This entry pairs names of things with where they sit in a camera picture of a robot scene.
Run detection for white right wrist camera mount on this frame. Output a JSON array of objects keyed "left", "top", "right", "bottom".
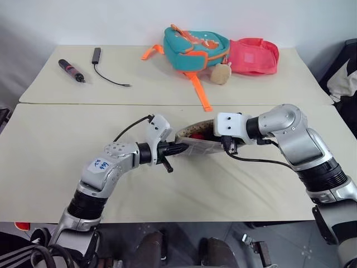
[{"left": 213, "top": 112, "right": 251, "bottom": 143}]

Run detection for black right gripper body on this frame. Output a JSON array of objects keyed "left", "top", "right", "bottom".
[{"left": 220, "top": 135, "right": 240, "bottom": 156}]

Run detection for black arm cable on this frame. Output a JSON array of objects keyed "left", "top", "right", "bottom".
[
  {"left": 112, "top": 114, "right": 156, "bottom": 143},
  {"left": 223, "top": 137, "right": 297, "bottom": 170}
]

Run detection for black red marker pen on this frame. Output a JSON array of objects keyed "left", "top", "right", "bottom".
[{"left": 57, "top": 59, "right": 86, "bottom": 84}]

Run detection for pink fabric bag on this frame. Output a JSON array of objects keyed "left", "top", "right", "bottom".
[{"left": 228, "top": 36, "right": 280, "bottom": 76}]

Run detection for metal bracket with dark block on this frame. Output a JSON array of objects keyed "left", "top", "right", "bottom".
[{"left": 240, "top": 232, "right": 273, "bottom": 266}]

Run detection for dark object at table edge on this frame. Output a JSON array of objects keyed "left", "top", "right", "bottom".
[{"left": 0, "top": 107, "right": 12, "bottom": 132}]

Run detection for black white chair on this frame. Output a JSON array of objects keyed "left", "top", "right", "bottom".
[{"left": 319, "top": 38, "right": 357, "bottom": 142}]

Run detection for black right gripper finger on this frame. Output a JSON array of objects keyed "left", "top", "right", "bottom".
[{"left": 205, "top": 126, "right": 221, "bottom": 141}]

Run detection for teal orange dinosaur backpack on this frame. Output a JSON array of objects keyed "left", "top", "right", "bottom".
[{"left": 140, "top": 23, "right": 233, "bottom": 113}]

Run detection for beige round plush toy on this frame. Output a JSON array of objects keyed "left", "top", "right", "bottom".
[{"left": 210, "top": 62, "right": 233, "bottom": 85}]

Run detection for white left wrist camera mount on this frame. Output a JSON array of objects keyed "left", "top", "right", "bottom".
[{"left": 144, "top": 113, "right": 172, "bottom": 166}]

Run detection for black looped cables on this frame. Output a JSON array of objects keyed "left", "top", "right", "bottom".
[{"left": 27, "top": 227, "right": 84, "bottom": 268}]

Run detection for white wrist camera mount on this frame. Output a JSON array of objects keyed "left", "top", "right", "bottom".
[
  {"left": 213, "top": 112, "right": 251, "bottom": 143},
  {"left": 144, "top": 113, "right": 172, "bottom": 166}
]

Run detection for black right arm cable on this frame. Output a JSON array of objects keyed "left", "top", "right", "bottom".
[{"left": 223, "top": 137, "right": 297, "bottom": 170}]

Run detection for black white striped cloth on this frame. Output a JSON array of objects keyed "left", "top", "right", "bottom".
[{"left": 0, "top": 231, "right": 38, "bottom": 268}]

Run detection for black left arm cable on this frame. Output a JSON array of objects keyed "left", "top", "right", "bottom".
[{"left": 112, "top": 114, "right": 156, "bottom": 143}]

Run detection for dark rounded shape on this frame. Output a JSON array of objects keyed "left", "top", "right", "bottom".
[
  {"left": 198, "top": 236, "right": 238, "bottom": 268},
  {"left": 138, "top": 229, "right": 169, "bottom": 268}
]

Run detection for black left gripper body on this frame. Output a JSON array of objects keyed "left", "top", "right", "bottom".
[{"left": 157, "top": 142, "right": 171, "bottom": 163}]

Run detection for white handwritten sticker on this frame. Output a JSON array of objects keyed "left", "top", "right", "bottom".
[{"left": 88, "top": 159, "right": 111, "bottom": 175}]

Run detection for clear zip pouch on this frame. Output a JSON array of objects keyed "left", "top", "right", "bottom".
[{"left": 175, "top": 119, "right": 247, "bottom": 157}]

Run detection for black USB hub with cable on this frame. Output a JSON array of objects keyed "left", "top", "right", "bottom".
[{"left": 91, "top": 47, "right": 132, "bottom": 88}]

